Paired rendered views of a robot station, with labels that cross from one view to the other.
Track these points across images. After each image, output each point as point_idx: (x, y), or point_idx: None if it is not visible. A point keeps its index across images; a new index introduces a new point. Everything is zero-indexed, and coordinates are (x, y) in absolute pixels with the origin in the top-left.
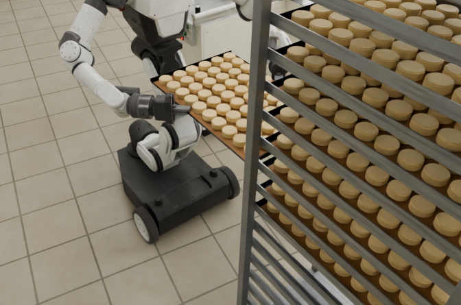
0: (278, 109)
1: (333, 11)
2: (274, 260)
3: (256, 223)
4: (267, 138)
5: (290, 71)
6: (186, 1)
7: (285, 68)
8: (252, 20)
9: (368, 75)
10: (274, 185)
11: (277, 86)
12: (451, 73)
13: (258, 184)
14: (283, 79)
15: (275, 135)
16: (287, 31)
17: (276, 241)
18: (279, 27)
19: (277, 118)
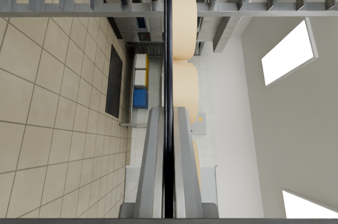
0: None
1: None
2: None
3: (91, 1)
4: None
5: None
6: None
7: None
8: (319, 15)
9: None
10: None
11: None
12: None
13: (160, 1)
14: None
15: None
16: None
17: None
18: None
19: None
